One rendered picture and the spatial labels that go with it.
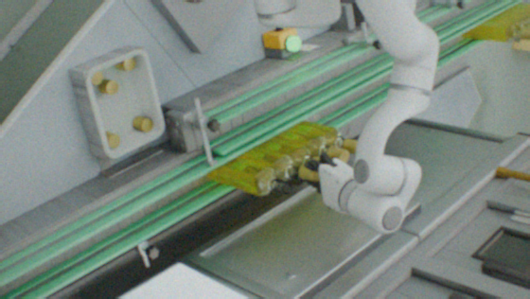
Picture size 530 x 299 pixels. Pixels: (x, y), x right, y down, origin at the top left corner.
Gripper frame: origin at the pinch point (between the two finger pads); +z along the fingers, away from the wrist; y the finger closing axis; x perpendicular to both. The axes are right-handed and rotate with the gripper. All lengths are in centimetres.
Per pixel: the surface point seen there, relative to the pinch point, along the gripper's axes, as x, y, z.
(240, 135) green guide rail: 6.0, 4.6, 23.3
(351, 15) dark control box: -47, 19, 47
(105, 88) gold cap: 35, 25, 29
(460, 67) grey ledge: -98, -13, 56
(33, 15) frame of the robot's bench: 39, 38, 91
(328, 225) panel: -1.6, -14.2, -0.1
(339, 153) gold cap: -9.6, 0.0, 4.4
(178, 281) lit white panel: 35.9, -14.4, 3.4
